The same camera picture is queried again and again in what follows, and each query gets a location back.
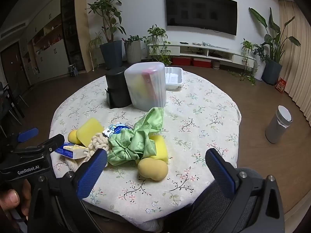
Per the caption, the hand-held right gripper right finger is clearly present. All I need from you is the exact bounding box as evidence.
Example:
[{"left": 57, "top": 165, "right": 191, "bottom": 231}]
[{"left": 205, "top": 148, "right": 285, "bottom": 233}]

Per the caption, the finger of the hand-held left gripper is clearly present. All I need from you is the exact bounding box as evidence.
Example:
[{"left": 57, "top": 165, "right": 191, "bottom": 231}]
[
  {"left": 13, "top": 133, "right": 66, "bottom": 154},
  {"left": 10, "top": 127, "right": 39, "bottom": 143}
]

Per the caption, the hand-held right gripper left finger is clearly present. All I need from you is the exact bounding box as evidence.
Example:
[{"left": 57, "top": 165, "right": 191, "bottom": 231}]
[{"left": 28, "top": 148, "right": 108, "bottom": 233}]

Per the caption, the yellow peanut-shaped sponge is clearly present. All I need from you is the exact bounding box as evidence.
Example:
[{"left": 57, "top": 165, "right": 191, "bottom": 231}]
[
  {"left": 67, "top": 130, "right": 82, "bottom": 144},
  {"left": 137, "top": 157, "right": 169, "bottom": 181}
]

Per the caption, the blue white small box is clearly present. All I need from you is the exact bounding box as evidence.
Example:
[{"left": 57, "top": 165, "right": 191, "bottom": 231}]
[{"left": 54, "top": 144, "right": 89, "bottom": 160}]

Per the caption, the cream knitted rope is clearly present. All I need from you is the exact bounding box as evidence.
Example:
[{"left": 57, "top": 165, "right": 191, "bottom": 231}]
[{"left": 64, "top": 132, "right": 111, "bottom": 173}]

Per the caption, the yellow rectangular sponge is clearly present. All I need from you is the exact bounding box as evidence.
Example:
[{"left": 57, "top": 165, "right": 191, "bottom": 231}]
[
  {"left": 149, "top": 135, "right": 169, "bottom": 163},
  {"left": 76, "top": 118, "right": 105, "bottom": 148}
]

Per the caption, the green floral cloth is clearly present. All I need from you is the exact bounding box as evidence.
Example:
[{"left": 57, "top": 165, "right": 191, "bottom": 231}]
[{"left": 107, "top": 107, "right": 165, "bottom": 167}]

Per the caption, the blue white tissue packet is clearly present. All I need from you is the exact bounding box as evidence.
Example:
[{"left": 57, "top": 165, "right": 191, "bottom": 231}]
[{"left": 102, "top": 122, "right": 130, "bottom": 139}]

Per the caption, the white plastic tray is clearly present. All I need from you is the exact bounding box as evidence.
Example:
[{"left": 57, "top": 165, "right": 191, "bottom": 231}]
[{"left": 165, "top": 67, "right": 184, "bottom": 91}]

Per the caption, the person's left hand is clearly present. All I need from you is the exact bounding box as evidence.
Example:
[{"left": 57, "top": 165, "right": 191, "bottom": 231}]
[{"left": 0, "top": 178, "right": 32, "bottom": 213}]

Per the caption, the dark dining chair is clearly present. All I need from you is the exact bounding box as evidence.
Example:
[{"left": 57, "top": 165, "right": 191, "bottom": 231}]
[{"left": 0, "top": 83, "right": 27, "bottom": 136}]

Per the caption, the dark wooden door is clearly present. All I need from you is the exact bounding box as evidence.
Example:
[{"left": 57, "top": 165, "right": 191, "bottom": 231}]
[{"left": 0, "top": 41, "right": 31, "bottom": 88}]

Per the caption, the grey cylindrical bin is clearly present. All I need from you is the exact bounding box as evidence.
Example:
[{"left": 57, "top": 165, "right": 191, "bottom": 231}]
[{"left": 265, "top": 105, "right": 293, "bottom": 144}]

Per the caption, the black cylindrical canister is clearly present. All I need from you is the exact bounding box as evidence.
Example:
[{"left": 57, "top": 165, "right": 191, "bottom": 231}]
[{"left": 105, "top": 66, "right": 133, "bottom": 109}]

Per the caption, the vine on floor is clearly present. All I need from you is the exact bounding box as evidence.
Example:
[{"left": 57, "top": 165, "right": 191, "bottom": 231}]
[{"left": 227, "top": 69, "right": 257, "bottom": 86}]

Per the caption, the translucent plastic container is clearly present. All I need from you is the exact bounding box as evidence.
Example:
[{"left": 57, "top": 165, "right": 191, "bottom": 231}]
[{"left": 124, "top": 62, "right": 167, "bottom": 112}]

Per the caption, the tall plant in dark pot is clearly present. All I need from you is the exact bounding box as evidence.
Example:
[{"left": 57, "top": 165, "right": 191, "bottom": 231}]
[{"left": 86, "top": 0, "right": 127, "bottom": 70}]

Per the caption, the red box on floor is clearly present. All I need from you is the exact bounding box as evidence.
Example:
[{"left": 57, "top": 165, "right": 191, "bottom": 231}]
[{"left": 275, "top": 78, "right": 287, "bottom": 94}]

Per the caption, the spider plant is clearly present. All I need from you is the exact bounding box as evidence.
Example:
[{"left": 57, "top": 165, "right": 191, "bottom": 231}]
[{"left": 86, "top": 32, "right": 105, "bottom": 61}]

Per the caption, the red storage box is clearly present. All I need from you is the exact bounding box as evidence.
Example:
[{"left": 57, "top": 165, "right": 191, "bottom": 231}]
[
  {"left": 193, "top": 58, "right": 212, "bottom": 68},
  {"left": 171, "top": 57, "right": 192, "bottom": 66}
]

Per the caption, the large-leaf plant in dark pot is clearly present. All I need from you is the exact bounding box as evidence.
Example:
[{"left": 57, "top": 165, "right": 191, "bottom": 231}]
[{"left": 249, "top": 7, "right": 302, "bottom": 85}]

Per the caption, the dark glass cabinet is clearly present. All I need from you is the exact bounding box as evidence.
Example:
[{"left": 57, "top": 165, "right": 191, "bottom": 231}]
[{"left": 60, "top": 0, "right": 85, "bottom": 72}]

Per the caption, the plant in white ribbed pot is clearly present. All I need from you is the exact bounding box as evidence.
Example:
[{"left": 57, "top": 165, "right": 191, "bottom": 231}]
[{"left": 121, "top": 35, "right": 144, "bottom": 65}]

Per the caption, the white television cabinet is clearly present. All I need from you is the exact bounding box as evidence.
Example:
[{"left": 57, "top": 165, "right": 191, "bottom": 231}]
[{"left": 147, "top": 42, "right": 258, "bottom": 66}]

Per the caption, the small leafy plant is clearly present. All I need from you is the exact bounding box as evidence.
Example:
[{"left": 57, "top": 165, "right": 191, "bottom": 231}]
[{"left": 240, "top": 38, "right": 255, "bottom": 65}]

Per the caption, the beige curtain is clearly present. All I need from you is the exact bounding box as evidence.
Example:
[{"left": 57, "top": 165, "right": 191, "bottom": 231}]
[{"left": 278, "top": 0, "right": 311, "bottom": 127}]

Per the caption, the trailing green plant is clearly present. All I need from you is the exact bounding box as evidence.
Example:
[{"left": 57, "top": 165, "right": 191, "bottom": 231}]
[{"left": 143, "top": 25, "right": 173, "bottom": 66}]

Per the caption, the white wall cabinet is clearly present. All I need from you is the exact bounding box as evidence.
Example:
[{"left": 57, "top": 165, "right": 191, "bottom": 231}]
[{"left": 19, "top": 13, "right": 71, "bottom": 83}]

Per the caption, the wall-mounted television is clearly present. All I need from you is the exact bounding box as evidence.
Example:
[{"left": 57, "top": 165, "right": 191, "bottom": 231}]
[{"left": 165, "top": 0, "right": 238, "bottom": 36}]

